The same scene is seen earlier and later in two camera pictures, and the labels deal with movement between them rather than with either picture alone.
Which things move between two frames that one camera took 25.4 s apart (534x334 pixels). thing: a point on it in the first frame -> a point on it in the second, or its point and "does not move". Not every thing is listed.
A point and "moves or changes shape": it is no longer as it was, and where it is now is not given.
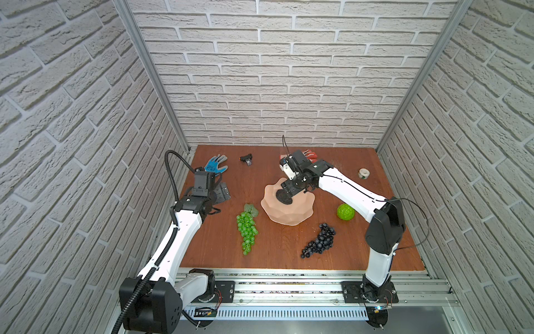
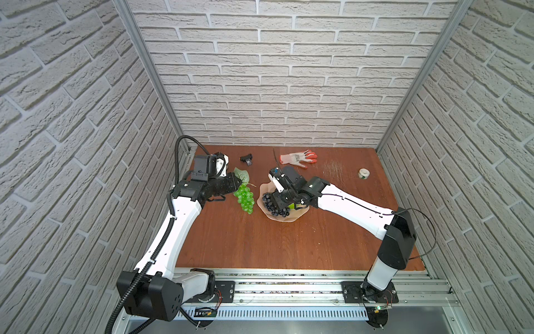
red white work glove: [311, 156] does not move
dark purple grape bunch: [324, 241] -> [270, 204]
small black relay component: [247, 158] does not move
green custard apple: [345, 212] moves or changes shape
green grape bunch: [245, 225] -> [245, 195]
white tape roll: [363, 173] does not move
